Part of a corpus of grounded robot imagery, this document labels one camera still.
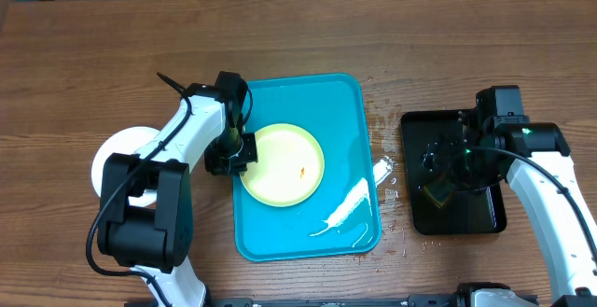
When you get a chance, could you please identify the black water tray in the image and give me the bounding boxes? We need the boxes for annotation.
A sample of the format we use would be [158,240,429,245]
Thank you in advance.
[400,110,507,235]

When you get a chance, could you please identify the white plate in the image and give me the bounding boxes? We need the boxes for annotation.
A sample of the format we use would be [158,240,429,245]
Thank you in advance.
[90,126,162,209]

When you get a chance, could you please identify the teal plastic tray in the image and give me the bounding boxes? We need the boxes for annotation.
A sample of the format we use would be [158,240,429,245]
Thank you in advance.
[233,74,390,261]

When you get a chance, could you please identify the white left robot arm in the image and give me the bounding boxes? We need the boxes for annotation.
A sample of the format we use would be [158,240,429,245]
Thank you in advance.
[86,71,257,306]

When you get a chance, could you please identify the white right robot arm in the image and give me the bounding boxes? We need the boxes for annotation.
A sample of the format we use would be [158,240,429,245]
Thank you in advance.
[422,86,596,306]

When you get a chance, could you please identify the yellow-green plate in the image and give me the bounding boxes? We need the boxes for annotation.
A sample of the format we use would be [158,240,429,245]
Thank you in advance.
[241,123,325,207]

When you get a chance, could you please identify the green yellow sponge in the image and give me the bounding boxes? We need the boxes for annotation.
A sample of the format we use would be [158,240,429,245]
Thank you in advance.
[422,176,457,208]

